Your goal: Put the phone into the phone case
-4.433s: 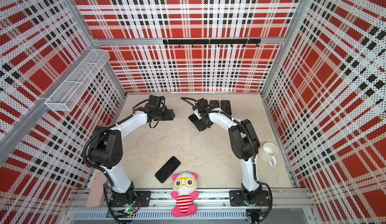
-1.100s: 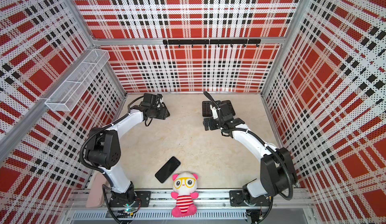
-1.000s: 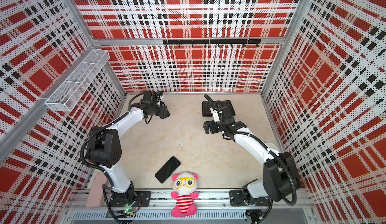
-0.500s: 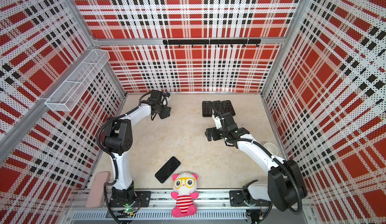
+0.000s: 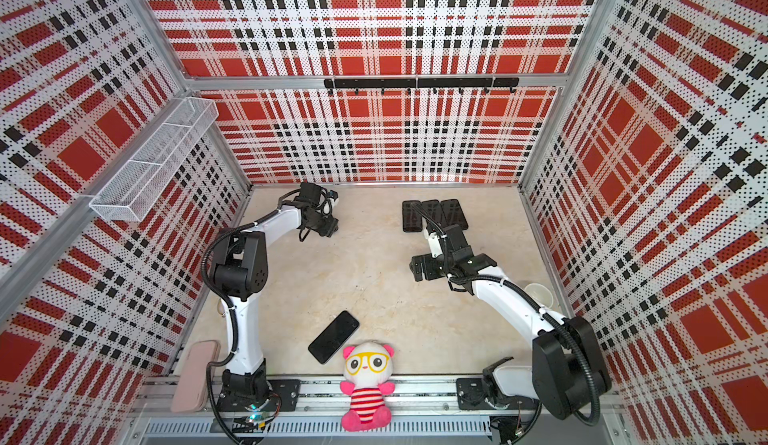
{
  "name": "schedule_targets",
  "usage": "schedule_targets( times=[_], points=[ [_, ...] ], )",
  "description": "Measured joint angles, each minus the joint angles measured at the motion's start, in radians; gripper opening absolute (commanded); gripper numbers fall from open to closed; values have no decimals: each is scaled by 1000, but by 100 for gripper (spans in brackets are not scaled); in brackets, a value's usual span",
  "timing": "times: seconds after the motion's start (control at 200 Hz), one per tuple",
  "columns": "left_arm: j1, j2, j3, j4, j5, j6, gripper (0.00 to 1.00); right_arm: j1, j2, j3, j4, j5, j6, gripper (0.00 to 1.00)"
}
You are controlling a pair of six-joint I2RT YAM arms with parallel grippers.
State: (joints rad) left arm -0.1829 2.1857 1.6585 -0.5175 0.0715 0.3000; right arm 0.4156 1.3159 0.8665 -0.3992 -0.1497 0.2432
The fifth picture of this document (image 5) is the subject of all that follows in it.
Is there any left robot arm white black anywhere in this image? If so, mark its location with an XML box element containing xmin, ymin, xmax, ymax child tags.
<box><xmin>201</xmin><ymin>198</ymin><xmax>338</xmax><ymax>380</ymax></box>

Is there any blue phone black screen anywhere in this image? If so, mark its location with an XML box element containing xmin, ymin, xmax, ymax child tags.
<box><xmin>308</xmin><ymin>310</ymin><xmax>360</xmax><ymax>364</ymax></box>

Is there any aluminium front rail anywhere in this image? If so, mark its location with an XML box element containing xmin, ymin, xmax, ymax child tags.
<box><xmin>134</xmin><ymin>374</ymin><xmax>625</xmax><ymax>417</ymax></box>

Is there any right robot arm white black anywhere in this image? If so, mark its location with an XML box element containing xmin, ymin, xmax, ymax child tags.
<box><xmin>409</xmin><ymin>254</ymin><xmax>612</xmax><ymax>426</ymax></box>

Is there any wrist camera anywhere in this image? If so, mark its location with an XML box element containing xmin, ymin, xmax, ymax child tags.
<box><xmin>296</xmin><ymin>182</ymin><xmax>328</xmax><ymax>209</ymax></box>
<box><xmin>427</xmin><ymin>225</ymin><xmax>497</xmax><ymax>275</ymax></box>

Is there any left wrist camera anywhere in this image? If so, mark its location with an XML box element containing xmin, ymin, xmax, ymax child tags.
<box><xmin>296</xmin><ymin>182</ymin><xmax>328</xmax><ymax>209</ymax></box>

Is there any white mug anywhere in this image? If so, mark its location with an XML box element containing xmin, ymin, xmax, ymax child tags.
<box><xmin>524</xmin><ymin>283</ymin><xmax>555</xmax><ymax>308</ymax></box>

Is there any pink panda plush toy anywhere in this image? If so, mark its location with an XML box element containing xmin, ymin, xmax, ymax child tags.
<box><xmin>340</xmin><ymin>341</ymin><xmax>395</xmax><ymax>432</ymax></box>

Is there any white-edged phone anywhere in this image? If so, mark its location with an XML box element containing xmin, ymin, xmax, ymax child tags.
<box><xmin>440</xmin><ymin>199</ymin><xmax>469</xmax><ymax>230</ymax></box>

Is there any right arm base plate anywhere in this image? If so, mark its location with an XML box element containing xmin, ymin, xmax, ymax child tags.
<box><xmin>456</xmin><ymin>377</ymin><xmax>538</xmax><ymax>411</ymax></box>

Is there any black hook rail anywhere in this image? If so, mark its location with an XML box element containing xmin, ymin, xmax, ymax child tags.
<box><xmin>323</xmin><ymin>77</ymin><xmax>520</xmax><ymax>93</ymax></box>

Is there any white wire mesh basket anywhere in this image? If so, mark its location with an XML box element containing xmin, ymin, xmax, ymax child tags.
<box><xmin>89</xmin><ymin>97</ymin><xmax>218</xmax><ymax>222</ymax></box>

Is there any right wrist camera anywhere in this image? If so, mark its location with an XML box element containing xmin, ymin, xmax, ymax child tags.
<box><xmin>427</xmin><ymin>225</ymin><xmax>497</xmax><ymax>275</ymax></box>

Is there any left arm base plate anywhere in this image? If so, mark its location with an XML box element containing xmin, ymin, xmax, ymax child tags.
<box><xmin>216</xmin><ymin>378</ymin><xmax>301</xmax><ymax>413</ymax></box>

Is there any pink phone case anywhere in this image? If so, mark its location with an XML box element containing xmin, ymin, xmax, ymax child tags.
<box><xmin>170</xmin><ymin>340</ymin><xmax>220</xmax><ymax>414</ymax></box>

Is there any black phone case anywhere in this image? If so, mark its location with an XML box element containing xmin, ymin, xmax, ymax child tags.
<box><xmin>421</xmin><ymin>199</ymin><xmax>444</xmax><ymax>230</ymax></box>
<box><xmin>401</xmin><ymin>200</ymin><xmax>423</xmax><ymax>233</ymax></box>

